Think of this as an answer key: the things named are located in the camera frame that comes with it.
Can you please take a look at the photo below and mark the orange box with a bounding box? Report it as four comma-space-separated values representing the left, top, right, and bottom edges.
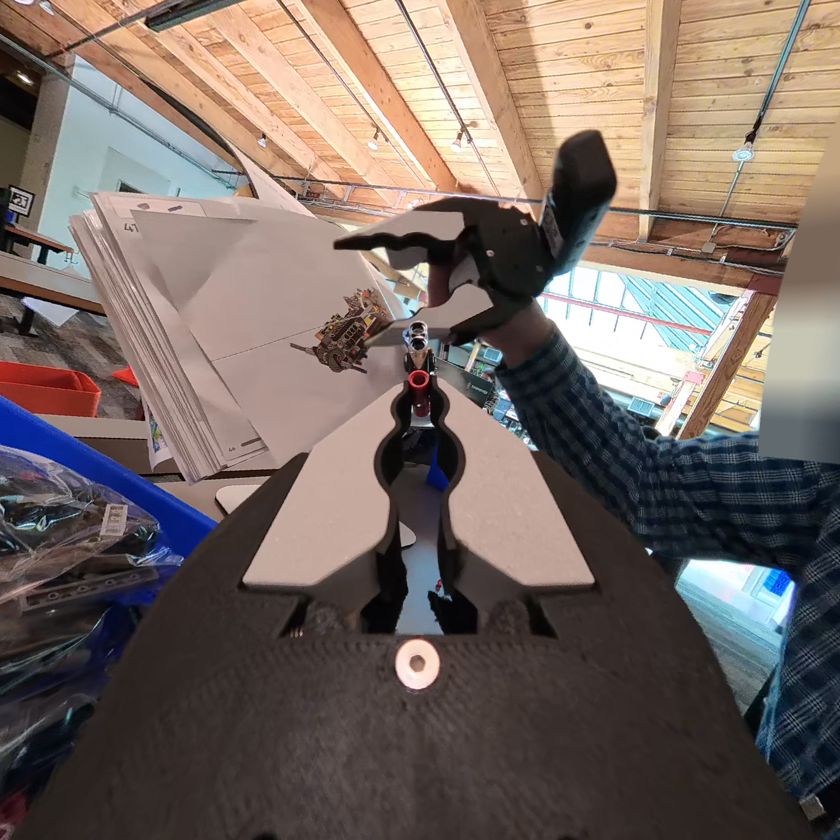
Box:
0, 361, 102, 419

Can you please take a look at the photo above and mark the small lego subassembly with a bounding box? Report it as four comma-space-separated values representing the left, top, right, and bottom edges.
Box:
402, 322, 438, 421

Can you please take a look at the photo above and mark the white book stand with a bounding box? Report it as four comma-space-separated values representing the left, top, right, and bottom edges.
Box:
215, 484, 421, 547

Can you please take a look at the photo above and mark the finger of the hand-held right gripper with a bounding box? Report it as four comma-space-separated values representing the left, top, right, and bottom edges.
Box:
333, 197, 484, 270
364, 256, 496, 349

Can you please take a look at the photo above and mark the person's right hand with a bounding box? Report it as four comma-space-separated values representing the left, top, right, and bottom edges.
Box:
478, 301, 555, 370

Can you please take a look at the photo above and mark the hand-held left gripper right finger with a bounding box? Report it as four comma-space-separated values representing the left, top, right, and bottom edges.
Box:
430, 382, 597, 634

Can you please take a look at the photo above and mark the wooden desk with black legs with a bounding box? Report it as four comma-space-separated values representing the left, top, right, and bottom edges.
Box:
0, 222, 78, 339

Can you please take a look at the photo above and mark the clear bag of lego parts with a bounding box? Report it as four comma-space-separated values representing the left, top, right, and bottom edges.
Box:
0, 445, 185, 815

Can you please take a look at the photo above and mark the lego instruction booklet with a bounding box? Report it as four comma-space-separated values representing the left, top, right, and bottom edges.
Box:
69, 147, 411, 484

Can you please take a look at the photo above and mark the person's right forearm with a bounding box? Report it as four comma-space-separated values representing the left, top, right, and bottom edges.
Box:
495, 325, 840, 578

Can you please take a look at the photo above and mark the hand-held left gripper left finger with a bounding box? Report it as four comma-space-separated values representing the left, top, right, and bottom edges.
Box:
241, 382, 403, 634

